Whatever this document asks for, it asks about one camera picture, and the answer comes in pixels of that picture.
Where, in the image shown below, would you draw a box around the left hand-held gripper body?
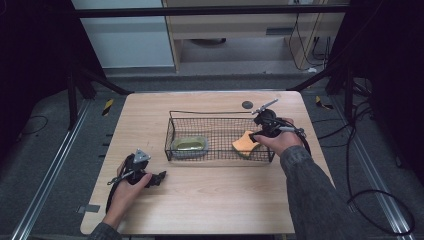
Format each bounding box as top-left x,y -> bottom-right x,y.
121,148 -> 153,186

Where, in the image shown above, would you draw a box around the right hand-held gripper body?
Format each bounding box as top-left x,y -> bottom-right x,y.
251,98 -> 288,139

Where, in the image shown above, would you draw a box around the green and yellow sponge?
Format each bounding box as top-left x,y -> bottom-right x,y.
231,130 -> 262,158

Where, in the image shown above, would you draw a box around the black wire mesh basket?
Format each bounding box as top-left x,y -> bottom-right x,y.
164,109 -> 278,164

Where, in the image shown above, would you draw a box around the person's right hand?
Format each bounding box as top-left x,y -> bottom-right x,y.
254,117 -> 304,158

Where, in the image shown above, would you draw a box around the person's left hand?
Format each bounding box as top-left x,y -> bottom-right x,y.
101,159 -> 154,230

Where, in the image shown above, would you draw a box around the yellow and black tape strip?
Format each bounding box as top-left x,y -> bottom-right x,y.
101,98 -> 115,117
314,95 -> 334,111

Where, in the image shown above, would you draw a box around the black slanted stand leg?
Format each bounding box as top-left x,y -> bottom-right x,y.
64,63 -> 135,132
286,61 -> 356,122

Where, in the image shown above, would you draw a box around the light wooden desk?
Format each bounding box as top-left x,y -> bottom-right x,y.
162,0 -> 350,73

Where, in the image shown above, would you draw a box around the white cabinet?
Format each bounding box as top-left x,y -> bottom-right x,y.
71,0 -> 176,70

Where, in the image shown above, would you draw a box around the black curtain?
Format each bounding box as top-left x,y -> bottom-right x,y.
0,0 -> 108,164
328,0 -> 424,184

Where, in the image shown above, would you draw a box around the right hand-held gripper cable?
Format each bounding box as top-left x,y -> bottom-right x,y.
266,115 -> 313,157

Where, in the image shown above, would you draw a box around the hand-held gripper cable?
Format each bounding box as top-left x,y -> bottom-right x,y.
266,115 -> 313,157
105,170 -> 135,215

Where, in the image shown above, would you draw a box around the left hand-held gripper cable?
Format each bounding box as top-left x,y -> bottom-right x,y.
105,170 -> 135,215

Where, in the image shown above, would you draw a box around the grey metal table bracket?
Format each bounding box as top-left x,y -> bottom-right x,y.
76,204 -> 101,215

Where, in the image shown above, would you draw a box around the black cables under desk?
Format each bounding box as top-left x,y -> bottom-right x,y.
287,12 -> 332,72

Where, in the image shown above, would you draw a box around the aluminium floor rail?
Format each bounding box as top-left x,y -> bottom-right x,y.
9,99 -> 93,240
329,95 -> 415,240

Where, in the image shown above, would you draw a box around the looped black floor cable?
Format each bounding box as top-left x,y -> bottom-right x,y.
313,98 -> 418,236

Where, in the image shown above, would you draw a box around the thin black floor cable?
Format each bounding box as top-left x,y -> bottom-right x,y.
19,114 -> 50,136

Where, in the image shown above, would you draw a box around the black horizontal frame bar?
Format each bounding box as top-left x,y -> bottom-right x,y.
74,4 -> 350,19

